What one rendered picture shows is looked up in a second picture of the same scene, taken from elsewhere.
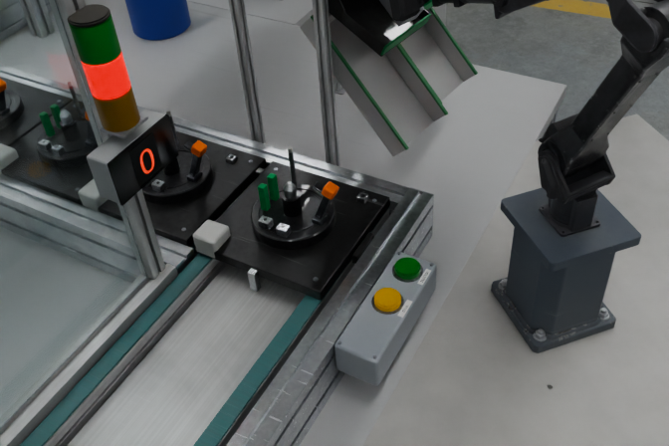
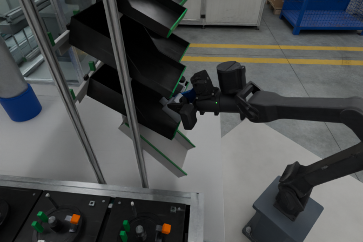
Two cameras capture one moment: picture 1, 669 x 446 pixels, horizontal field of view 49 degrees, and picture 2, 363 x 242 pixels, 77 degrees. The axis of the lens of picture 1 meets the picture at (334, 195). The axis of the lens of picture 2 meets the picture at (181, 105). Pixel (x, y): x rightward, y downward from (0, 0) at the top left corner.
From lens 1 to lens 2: 0.64 m
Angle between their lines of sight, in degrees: 20
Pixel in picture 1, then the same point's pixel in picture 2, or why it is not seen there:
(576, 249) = (304, 228)
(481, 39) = not seen: hidden behind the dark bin
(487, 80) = not seen: hidden behind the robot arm
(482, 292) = (239, 235)
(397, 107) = (173, 150)
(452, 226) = (208, 197)
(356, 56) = (148, 132)
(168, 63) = (35, 133)
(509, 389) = not seen: outside the picture
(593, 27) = (189, 65)
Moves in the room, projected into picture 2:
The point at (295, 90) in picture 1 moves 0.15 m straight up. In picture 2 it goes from (106, 135) to (99, 113)
